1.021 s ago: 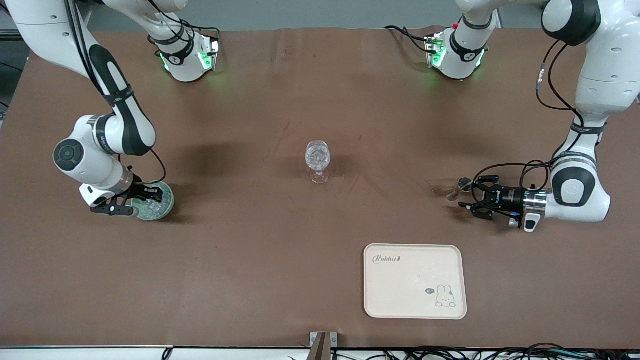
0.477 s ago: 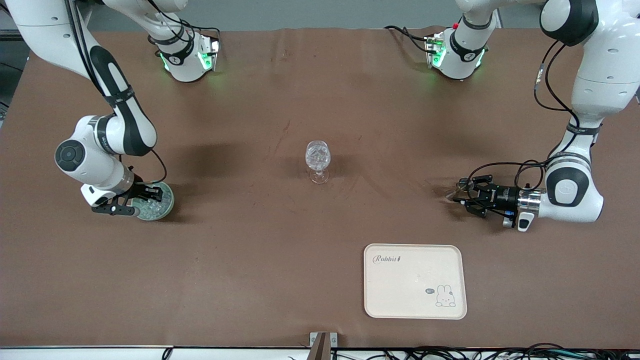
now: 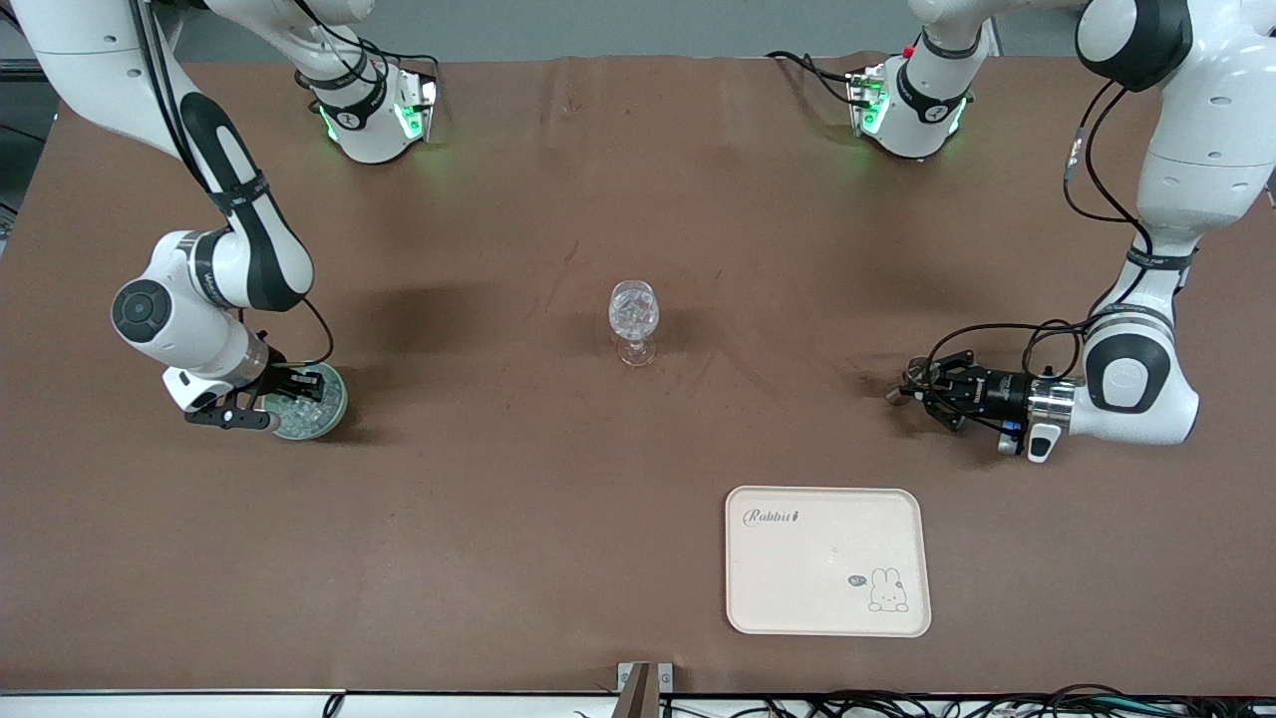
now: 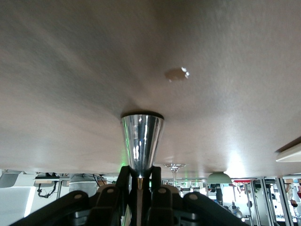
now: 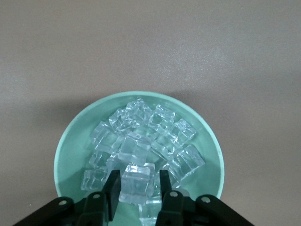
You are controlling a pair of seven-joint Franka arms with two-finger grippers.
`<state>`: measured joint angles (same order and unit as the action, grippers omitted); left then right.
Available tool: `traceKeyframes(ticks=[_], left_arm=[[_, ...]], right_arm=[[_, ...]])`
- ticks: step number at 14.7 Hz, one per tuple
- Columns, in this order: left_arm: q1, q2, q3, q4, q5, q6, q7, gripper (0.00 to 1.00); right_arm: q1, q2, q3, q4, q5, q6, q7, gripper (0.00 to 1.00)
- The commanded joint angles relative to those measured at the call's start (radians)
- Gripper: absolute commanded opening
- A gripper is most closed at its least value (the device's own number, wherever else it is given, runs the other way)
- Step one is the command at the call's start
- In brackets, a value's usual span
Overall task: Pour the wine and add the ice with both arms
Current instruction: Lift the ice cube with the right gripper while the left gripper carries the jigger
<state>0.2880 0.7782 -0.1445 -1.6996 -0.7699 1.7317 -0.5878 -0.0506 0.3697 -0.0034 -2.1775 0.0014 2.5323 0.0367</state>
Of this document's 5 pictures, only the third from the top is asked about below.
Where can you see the white table edge rail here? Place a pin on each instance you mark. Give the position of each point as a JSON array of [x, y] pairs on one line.
[[199, 706]]

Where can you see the white tray with rabbit print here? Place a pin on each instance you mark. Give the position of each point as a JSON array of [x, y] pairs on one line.
[[827, 578]]

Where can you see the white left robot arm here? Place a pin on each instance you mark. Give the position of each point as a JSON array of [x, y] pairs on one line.
[[1196, 170]]

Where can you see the metal table edge bracket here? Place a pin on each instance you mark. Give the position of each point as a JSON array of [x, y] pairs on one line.
[[638, 688]]

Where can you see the heap of clear ice cubes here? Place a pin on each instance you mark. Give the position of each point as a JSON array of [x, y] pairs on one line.
[[302, 416]]

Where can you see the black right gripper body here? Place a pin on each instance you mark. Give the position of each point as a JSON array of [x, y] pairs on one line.
[[286, 380]]

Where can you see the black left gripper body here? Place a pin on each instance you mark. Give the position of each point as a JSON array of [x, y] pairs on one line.
[[994, 389]]

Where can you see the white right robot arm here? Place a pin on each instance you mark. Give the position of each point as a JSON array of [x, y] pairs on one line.
[[249, 259]]

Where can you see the green ceramic bowl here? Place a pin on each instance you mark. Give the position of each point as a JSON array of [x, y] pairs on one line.
[[321, 426]]

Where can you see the clear stemmed wine glass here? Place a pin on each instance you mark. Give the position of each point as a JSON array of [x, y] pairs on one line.
[[633, 309]]

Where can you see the brown table cover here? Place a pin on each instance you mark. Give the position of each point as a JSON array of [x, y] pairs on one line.
[[498, 548]]

